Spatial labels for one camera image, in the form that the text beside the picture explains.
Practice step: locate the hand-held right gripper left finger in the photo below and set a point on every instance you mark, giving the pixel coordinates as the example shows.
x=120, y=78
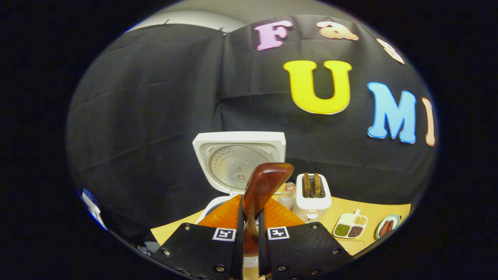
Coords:
x=202, y=249

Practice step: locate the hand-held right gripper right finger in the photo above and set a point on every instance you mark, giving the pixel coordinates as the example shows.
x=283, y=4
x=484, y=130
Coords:
x=303, y=249

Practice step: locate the brown wooden spoon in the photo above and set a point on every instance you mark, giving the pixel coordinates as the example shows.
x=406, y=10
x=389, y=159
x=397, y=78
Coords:
x=268, y=182

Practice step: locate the white rice cooker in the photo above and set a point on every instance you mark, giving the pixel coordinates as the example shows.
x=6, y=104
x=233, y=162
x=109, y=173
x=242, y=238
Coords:
x=233, y=138

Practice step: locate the white toaster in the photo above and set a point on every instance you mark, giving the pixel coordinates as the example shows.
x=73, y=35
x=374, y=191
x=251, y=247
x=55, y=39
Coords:
x=313, y=208

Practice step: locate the white divided grain dish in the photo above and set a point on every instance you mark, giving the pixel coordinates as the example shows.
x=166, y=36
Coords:
x=350, y=225

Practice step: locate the small clear bottle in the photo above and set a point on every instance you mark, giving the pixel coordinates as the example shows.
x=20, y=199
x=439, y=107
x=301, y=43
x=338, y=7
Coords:
x=287, y=198

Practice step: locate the brown bread slice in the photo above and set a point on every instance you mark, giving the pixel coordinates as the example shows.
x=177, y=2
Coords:
x=317, y=186
x=307, y=186

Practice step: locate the brown sausage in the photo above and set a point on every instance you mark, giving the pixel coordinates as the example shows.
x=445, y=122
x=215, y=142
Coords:
x=383, y=229
x=390, y=225

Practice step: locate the green round plate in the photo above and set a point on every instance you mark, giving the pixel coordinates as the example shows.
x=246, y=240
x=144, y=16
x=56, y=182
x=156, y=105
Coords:
x=396, y=219

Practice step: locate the white papers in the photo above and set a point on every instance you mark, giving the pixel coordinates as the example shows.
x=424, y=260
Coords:
x=97, y=217

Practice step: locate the blue object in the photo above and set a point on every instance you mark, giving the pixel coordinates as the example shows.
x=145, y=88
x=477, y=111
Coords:
x=87, y=196

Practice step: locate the black backdrop cloth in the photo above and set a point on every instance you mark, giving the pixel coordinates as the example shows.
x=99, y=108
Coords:
x=148, y=116

